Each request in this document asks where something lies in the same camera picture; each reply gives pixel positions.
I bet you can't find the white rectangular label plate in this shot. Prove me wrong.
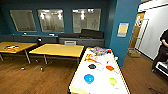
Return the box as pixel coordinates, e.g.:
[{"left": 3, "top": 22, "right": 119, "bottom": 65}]
[{"left": 63, "top": 40, "right": 78, "bottom": 46}]

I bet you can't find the blue bowl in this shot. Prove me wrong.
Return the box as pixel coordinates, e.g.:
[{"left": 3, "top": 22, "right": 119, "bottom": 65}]
[{"left": 83, "top": 73, "right": 95, "bottom": 85}]

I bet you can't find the white wall outlet strip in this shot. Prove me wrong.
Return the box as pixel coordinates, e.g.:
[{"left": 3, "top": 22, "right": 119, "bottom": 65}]
[
  {"left": 21, "top": 31, "right": 28, "bottom": 36},
  {"left": 48, "top": 32, "right": 57, "bottom": 37}
]

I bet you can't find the yellow paddle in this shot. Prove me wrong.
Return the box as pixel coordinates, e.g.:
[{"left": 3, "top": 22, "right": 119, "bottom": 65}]
[{"left": 105, "top": 58, "right": 114, "bottom": 65}]

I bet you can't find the red yellow snack bag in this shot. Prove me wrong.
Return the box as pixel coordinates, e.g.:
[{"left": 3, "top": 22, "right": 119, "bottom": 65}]
[{"left": 83, "top": 54, "right": 98, "bottom": 64}]

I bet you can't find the red bowl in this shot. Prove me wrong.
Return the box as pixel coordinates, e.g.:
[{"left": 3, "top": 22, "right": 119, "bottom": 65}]
[{"left": 105, "top": 49, "right": 113, "bottom": 54}]

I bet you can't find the yellow wall poster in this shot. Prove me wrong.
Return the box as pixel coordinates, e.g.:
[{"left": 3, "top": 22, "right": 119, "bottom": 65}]
[{"left": 116, "top": 22, "right": 130, "bottom": 39}]

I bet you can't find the yellow air hockey table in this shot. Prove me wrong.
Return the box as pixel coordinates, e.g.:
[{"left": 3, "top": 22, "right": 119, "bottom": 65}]
[{"left": 67, "top": 46, "right": 132, "bottom": 94}]

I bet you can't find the dark sofa bench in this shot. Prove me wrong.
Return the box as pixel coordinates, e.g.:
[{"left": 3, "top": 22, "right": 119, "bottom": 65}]
[{"left": 0, "top": 29, "right": 106, "bottom": 48}]

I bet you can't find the interior glass window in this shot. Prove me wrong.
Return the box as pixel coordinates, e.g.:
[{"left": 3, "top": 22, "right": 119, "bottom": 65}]
[
  {"left": 72, "top": 8, "right": 102, "bottom": 34},
  {"left": 36, "top": 8, "right": 66, "bottom": 34},
  {"left": 8, "top": 9, "right": 38, "bottom": 34}
]

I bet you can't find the black sofa cushion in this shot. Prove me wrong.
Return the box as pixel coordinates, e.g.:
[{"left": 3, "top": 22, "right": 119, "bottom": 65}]
[{"left": 79, "top": 28, "right": 105, "bottom": 40}]

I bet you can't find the green bowl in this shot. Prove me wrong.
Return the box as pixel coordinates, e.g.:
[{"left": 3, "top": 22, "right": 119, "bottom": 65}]
[{"left": 109, "top": 77, "right": 119, "bottom": 86}]

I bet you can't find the brown cardboard floor box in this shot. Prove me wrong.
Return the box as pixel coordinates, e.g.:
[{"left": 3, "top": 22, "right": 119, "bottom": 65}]
[{"left": 127, "top": 48, "right": 141, "bottom": 59}]

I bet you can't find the tall wooden door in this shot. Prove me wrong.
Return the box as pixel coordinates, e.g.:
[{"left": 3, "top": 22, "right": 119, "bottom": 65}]
[{"left": 129, "top": 12, "right": 149, "bottom": 52}]

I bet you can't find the small black round object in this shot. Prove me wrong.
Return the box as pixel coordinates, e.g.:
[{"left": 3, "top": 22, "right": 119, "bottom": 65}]
[{"left": 36, "top": 37, "right": 44, "bottom": 47}]

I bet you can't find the person in black shirt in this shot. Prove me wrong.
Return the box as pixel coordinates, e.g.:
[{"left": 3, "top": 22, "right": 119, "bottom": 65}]
[{"left": 151, "top": 27, "right": 168, "bottom": 73}]

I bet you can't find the black red paddle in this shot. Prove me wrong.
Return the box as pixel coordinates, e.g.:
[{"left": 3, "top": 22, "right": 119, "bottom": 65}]
[{"left": 4, "top": 44, "right": 20, "bottom": 52}]

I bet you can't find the yellow wooden table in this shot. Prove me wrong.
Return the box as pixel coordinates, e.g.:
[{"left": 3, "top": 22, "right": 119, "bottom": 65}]
[
  {"left": 28, "top": 43, "right": 86, "bottom": 66},
  {"left": 0, "top": 41, "right": 38, "bottom": 65}
]

